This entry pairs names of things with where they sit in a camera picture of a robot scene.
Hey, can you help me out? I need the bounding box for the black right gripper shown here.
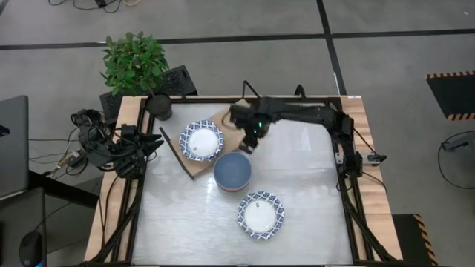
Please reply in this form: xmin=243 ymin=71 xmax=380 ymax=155
xmin=229 ymin=99 xmax=274 ymax=155

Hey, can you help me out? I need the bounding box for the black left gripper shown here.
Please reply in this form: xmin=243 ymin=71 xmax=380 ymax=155
xmin=127 ymin=132 xmax=165 ymax=166

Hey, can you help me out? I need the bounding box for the blue plastic bowl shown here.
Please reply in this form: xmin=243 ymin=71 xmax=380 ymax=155
xmin=213 ymin=151 xmax=252 ymax=192

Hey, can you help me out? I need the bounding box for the blue patterned paper bowl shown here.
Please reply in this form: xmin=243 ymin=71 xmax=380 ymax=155
xmin=237 ymin=190 xmax=286 ymax=241
xmin=178 ymin=119 xmax=226 ymax=163

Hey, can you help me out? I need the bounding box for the pink plastic bowl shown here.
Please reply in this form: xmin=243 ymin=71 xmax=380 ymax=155
xmin=216 ymin=184 xmax=250 ymax=194

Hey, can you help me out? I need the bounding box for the black perforated metal stool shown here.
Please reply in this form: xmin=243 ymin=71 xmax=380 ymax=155
xmin=99 ymin=65 xmax=198 ymax=123

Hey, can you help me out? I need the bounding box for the green leafy plant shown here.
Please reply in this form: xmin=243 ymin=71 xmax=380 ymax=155
xmin=99 ymin=31 xmax=171 ymax=98

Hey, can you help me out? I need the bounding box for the grey connector box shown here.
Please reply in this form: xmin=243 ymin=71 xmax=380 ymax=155
xmin=358 ymin=151 xmax=387 ymax=166

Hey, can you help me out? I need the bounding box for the grey laptop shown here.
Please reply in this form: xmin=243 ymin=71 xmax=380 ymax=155
xmin=0 ymin=95 xmax=30 ymax=200

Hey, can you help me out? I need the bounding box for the black computer mouse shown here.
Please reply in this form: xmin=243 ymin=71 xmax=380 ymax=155
xmin=18 ymin=231 xmax=44 ymax=267

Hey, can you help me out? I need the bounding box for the black desk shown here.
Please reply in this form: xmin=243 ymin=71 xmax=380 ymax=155
xmin=0 ymin=187 xmax=48 ymax=267

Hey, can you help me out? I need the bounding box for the black hazard striped mat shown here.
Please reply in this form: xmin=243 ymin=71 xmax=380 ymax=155
xmin=392 ymin=213 xmax=439 ymax=267
xmin=425 ymin=70 xmax=475 ymax=122

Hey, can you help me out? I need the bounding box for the grey floor device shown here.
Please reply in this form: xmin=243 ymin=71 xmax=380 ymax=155
xmin=441 ymin=132 xmax=475 ymax=151

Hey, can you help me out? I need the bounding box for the black wire dish rack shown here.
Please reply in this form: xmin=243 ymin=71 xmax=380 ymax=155
xmin=158 ymin=79 xmax=263 ymax=181

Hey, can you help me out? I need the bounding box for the black metal table frame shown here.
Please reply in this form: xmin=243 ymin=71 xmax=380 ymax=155
xmin=87 ymin=95 xmax=400 ymax=267

